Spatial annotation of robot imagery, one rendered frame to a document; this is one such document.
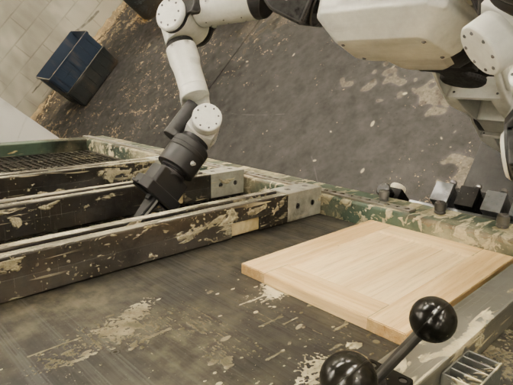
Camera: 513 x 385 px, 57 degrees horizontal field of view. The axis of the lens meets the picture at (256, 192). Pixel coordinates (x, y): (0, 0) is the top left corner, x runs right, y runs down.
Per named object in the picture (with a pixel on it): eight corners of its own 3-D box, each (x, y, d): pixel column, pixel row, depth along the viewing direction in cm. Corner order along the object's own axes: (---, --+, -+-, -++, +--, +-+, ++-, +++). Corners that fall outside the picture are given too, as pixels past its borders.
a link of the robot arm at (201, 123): (200, 172, 108) (226, 134, 112) (203, 157, 98) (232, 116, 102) (159, 144, 108) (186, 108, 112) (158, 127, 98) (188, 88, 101)
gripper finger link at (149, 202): (133, 219, 100) (150, 196, 102) (140, 223, 97) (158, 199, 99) (127, 215, 99) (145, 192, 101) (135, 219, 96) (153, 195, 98)
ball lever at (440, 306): (388, 399, 46) (475, 315, 38) (367, 417, 43) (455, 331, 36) (362, 367, 47) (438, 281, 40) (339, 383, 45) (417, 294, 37)
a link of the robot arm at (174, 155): (160, 209, 108) (189, 168, 111) (185, 218, 101) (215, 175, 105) (123, 177, 100) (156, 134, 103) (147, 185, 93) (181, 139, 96)
